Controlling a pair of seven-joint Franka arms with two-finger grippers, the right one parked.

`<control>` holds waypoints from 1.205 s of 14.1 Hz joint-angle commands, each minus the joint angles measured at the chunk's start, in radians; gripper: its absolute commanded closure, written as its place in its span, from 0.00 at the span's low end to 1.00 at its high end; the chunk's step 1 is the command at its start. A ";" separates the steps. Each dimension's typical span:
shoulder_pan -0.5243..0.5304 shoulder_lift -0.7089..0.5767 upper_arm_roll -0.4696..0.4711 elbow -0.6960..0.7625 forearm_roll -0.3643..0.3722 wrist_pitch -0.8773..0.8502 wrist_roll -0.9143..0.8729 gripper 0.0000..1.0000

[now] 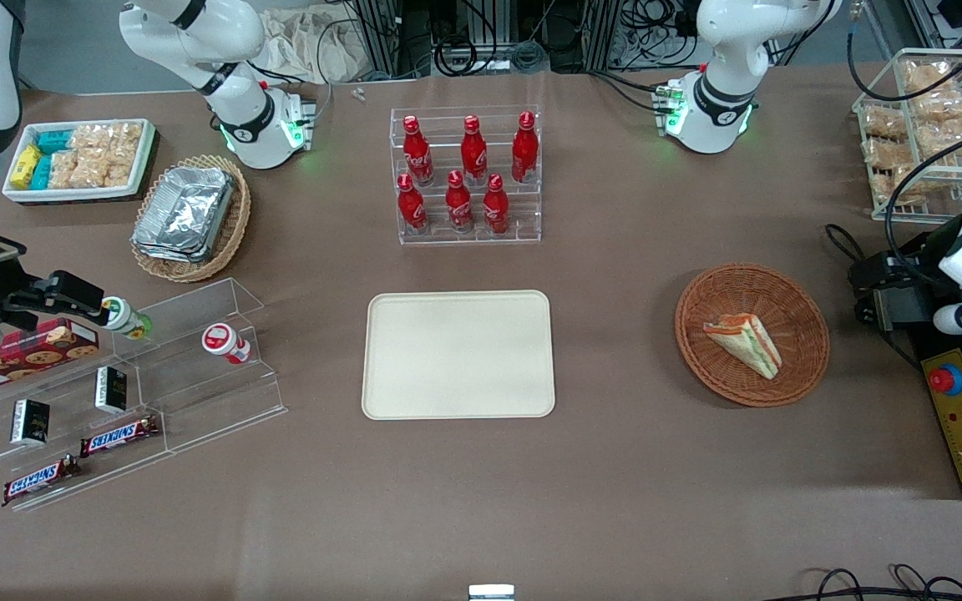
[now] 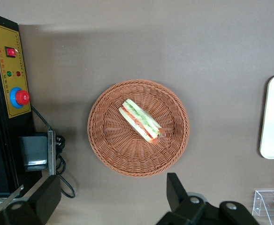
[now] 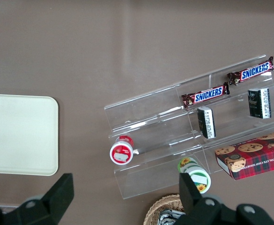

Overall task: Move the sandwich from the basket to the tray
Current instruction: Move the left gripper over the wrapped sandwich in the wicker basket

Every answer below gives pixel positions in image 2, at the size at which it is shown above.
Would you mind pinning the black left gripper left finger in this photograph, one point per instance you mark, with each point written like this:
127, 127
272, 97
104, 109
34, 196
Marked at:
33, 211

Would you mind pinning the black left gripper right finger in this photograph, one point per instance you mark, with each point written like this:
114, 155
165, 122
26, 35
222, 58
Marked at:
188, 213

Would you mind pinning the brown round wicker basket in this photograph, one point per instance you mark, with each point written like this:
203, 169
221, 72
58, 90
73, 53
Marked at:
118, 150

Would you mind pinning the wrapped sandwich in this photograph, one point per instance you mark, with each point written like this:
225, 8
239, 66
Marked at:
137, 117

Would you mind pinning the black glossy machine block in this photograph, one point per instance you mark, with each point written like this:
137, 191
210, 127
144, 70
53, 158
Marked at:
33, 150

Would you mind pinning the clear acrylic tiered stand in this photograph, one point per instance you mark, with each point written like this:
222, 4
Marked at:
263, 204

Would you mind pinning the red emergency stop button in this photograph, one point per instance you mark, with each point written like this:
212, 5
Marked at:
20, 97

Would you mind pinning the red indicator light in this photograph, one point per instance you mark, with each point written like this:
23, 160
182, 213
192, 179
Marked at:
18, 73

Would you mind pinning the green indicator light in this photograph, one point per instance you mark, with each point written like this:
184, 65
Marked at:
9, 73

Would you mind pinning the yellow control panel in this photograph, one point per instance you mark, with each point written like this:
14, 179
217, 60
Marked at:
3, 65

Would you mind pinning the red rocker power switch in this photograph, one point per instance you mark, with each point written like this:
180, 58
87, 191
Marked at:
10, 52

